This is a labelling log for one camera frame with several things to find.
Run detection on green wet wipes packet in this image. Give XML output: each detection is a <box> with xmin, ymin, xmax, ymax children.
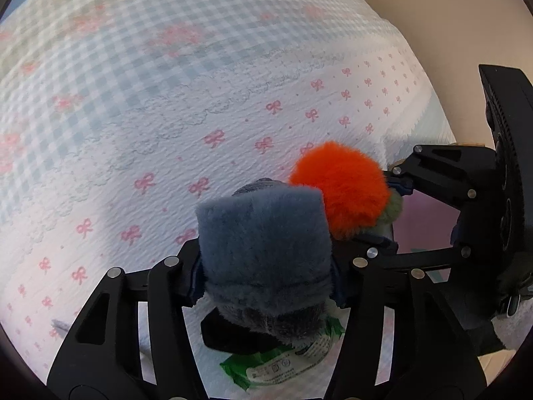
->
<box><xmin>219</xmin><ymin>314</ymin><xmax>346</xmax><ymax>392</ymax></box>

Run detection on orange plush carrot toy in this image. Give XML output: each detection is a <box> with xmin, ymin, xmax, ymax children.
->
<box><xmin>288</xmin><ymin>141</ymin><xmax>404</xmax><ymax>240</ymax></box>

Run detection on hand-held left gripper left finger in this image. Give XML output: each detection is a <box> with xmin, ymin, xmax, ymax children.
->
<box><xmin>47</xmin><ymin>238</ymin><xmax>206</xmax><ymax>400</ymax></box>

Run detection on blue-grey plush toy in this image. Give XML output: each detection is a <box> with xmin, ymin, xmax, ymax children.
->
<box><xmin>196</xmin><ymin>178</ymin><xmax>334</xmax><ymax>353</ymax></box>

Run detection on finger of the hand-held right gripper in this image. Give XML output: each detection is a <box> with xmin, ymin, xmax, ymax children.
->
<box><xmin>381</xmin><ymin>144</ymin><xmax>497</xmax><ymax>218</ymax></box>
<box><xmin>352</xmin><ymin>216</ymin><xmax>473</xmax><ymax>273</ymax></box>

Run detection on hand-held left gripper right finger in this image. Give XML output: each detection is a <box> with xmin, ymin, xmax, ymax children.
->
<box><xmin>324</xmin><ymin>254</ymin><xmax>489</xmax><ymax>400</ymax></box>

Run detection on bow printed checkered blanket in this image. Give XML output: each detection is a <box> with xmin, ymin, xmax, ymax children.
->
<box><xmin>0</xmin><ymin>0</ymin><xmax>459</xmax><ymax>400</ymax></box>

